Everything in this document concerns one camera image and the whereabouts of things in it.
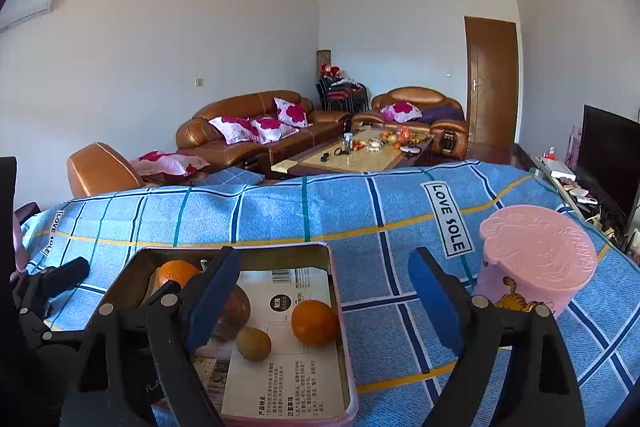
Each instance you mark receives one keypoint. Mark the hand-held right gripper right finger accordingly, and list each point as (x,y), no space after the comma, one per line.
(437,302)

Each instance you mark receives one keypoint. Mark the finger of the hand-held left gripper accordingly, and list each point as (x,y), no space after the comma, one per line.
(7,217)
(65,276)

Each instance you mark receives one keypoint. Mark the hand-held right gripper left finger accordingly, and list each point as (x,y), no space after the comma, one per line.
(210,307)

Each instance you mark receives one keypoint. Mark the reddish-brown round fruit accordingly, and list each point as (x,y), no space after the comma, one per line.
(235,314)

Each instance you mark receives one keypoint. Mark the small orange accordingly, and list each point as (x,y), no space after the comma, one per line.
(172,274)

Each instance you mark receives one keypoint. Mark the brown kiwi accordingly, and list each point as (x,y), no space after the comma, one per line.
(253,344)

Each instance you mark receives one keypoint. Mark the pink tin box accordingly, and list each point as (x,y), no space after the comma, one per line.
(135,272)

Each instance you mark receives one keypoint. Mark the round orange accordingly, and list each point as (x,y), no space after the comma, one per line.
(315,322)

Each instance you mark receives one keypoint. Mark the brown leather armchair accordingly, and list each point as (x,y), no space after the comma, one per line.
(415,94)
(100,169)

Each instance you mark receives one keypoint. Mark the pink cartoon cup with lid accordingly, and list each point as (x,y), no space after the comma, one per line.
(535,257)

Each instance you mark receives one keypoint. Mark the printed paper liner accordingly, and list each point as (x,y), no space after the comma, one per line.
(295,382)

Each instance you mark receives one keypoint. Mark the blue plaid tablecloth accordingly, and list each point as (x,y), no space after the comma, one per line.
(350,207)

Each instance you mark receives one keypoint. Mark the pink floral pillow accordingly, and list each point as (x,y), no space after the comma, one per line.
(400,111)
(232,129)
(272,129)
(291,112)
(165,163)

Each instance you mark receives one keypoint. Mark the black bag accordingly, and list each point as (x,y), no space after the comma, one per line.
(448,142)

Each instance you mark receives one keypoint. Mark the wooden coffee table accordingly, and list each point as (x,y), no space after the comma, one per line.
(350,162)

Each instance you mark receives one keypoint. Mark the heap of fruit and snacks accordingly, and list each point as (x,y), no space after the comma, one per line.
(402,138)

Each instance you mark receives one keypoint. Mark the dark TV cabinet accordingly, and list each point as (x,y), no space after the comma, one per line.
(525,157)

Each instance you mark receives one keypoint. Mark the white box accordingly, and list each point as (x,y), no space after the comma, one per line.
(560,168)

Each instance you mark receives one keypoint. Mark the glass jar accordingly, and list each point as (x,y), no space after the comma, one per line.
(348,142)

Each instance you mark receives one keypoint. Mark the purple blanket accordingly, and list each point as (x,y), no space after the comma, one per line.
(442,113)

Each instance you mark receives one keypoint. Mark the brown leather sofa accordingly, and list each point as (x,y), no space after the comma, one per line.
(235,107)

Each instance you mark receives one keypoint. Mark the pink bag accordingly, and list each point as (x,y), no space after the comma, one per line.
(576,144)

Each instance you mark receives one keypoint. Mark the white air conditioner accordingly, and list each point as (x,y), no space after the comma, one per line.
(27,7)

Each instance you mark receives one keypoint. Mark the black television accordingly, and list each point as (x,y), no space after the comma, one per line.
(610,157)

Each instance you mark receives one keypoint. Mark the stacked black chairs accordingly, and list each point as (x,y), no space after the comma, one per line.
(342,97)

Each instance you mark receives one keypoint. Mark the brown wooden door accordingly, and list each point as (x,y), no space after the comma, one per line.
(490,82)

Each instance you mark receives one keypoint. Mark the red plush toy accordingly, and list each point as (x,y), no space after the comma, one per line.
(332,72)

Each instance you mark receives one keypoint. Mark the tall patterned vase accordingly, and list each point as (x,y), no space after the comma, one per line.
(323,63)

